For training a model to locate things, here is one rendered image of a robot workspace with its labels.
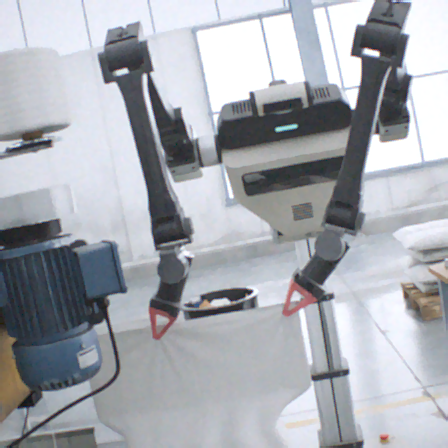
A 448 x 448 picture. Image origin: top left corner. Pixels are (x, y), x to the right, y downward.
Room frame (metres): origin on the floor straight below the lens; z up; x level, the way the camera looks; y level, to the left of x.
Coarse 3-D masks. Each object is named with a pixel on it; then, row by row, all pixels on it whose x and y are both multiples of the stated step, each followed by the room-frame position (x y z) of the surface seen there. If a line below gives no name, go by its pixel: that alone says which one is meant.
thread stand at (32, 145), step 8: (48, 136) 1.16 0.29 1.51; (56, 136) 1.16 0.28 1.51; (16, 144) 1.13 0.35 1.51; (24, 144) 1.13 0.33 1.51; (32, 144) 1.17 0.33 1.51; (40, 144) 1.18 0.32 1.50; (48, 144) 1.18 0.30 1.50; (0, 152) 1.19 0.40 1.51; (8, 152) 1.19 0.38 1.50; (16, 152) 1.18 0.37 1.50; (24, 152) 1.18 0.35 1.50; (32, 152) 1.19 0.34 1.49
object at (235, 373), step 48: (144, 336) 1.35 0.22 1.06; (192, 336) 1.34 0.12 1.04; (240, 336) 1.33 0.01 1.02; (288, 336) 1.33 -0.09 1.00; (96, 384) 1.36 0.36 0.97; (144, 384) 1.35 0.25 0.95; (192, 384) 1.34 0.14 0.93; (240, 384) 1.33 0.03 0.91; (288, 384) 1.33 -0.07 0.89; (144, 432) 1.32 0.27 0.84; (192, 432) 1.30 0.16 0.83; (240, 432) 1.27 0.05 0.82
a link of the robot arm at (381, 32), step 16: (384, 0) 1.24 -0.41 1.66; (400, 0) 1.23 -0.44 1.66; (368, 16) 1.21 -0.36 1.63; (384, 16) 1.21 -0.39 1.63; (400, 16) 1.20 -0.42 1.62; (368, 32) 1.19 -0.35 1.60; (384, 32) 1.18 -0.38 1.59; (400, 32) 1.18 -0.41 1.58; (368, 48) 1.21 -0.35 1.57; (384, 48) 1.19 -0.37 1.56; (400, 80) 1.49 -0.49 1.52
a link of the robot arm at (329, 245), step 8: (360, 216) 1.30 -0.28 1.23; (328, 224) 1.25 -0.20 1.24; (360, 224) 1.30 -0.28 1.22; (328, 232) 1.23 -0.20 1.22; (336, 232) 1.23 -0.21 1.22; (344, 232) 1.28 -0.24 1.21; (352, 232) 1.30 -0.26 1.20; (320, 240) 1.24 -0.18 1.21; (328, 240) 1.23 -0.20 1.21; (336, 240) 1.23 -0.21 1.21; (320, 248) 1.23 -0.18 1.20; (328, 248) 1.23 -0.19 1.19; (336, 248) 1.22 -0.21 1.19; (344, 248) 1.26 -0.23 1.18; (320, 256) 1.23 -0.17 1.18; (328, 256) 1.23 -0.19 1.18; (336, 256) 1.22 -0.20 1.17
